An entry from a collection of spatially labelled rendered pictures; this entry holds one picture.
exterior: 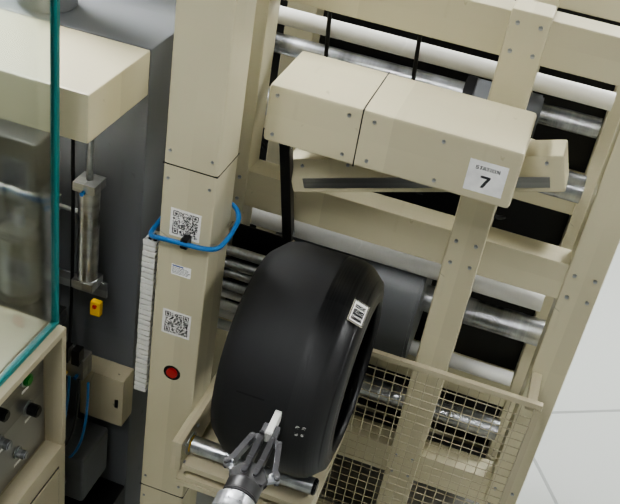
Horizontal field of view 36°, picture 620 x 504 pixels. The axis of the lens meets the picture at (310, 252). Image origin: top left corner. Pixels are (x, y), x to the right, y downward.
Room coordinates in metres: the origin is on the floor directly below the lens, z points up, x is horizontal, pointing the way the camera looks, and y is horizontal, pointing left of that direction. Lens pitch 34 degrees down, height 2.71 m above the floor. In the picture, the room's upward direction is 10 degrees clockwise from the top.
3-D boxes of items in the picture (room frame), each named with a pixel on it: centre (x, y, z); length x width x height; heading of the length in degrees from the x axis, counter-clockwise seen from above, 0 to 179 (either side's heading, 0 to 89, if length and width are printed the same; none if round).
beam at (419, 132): (2.11, -0.16, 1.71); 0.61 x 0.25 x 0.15; 78
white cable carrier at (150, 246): (1.87, 0.37, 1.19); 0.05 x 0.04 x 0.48; 168
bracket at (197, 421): (1.89, 0.20, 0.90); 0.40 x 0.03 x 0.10; 168
